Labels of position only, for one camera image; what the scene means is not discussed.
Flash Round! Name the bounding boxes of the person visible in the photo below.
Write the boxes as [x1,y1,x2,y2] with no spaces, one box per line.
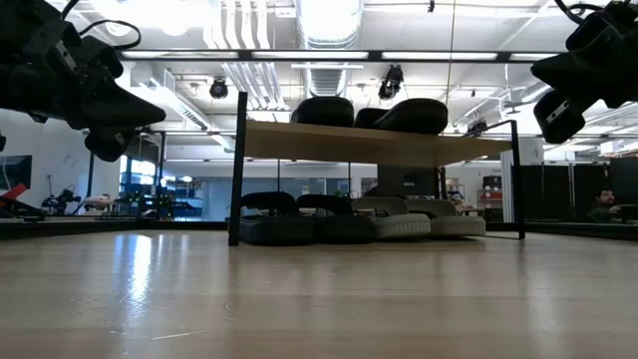
[586,187,623,224]

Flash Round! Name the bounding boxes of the shelf with red bins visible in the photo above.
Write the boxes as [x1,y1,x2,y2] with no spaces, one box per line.
[476,174,504,210]

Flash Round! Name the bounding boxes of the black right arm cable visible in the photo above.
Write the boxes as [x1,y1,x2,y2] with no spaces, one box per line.
[553,0,607,26]

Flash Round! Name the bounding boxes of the black aluminium table frame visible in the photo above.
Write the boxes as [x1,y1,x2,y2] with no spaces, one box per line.
[0,217,638,243]

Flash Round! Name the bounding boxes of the white ceiling vent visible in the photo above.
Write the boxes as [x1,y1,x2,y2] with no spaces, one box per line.
[307,67,346,101]

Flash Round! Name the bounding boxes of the black background monitor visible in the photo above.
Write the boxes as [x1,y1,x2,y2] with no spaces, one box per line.
[377,166,440,198]

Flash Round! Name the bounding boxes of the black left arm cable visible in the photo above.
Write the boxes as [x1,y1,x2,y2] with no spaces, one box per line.
[60,0,143,51]

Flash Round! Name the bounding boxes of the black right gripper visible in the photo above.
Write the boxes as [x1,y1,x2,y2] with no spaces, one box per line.
[530,0,638,145]

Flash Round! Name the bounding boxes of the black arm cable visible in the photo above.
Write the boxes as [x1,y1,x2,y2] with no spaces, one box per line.
[553,0,607,26]
[60,0,143,51]

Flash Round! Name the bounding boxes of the grey slide sandal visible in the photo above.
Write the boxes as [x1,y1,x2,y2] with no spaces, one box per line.
[404,198,487,238]
[350,195,433,241]

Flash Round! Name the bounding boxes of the red background object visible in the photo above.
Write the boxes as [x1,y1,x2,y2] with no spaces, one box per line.
[0,182,46,220]

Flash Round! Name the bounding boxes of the black room partitions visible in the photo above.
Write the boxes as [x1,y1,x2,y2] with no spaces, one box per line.
[510,158,638,224]

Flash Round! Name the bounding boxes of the black slide sandal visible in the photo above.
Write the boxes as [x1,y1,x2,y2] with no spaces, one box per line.
[290,95,356,129]
[237,190,317,247]
[295,193,379,245]
[352,97,450,137]

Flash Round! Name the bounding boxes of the white ventilation duct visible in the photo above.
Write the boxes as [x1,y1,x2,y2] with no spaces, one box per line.
[293,0,365,49]

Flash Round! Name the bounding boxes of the black overhead light bar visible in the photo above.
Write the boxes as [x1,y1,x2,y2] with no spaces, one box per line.
[119,47,567,65]

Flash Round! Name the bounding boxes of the dark wall monitor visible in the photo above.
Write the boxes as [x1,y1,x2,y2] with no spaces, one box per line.
[0,154,34,190]

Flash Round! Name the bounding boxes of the wooden shelf with black frame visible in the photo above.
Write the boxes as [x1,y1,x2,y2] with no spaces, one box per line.
[227,91,527,248]

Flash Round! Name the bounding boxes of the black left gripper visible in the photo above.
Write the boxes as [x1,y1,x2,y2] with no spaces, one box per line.
[19,20,167,164]

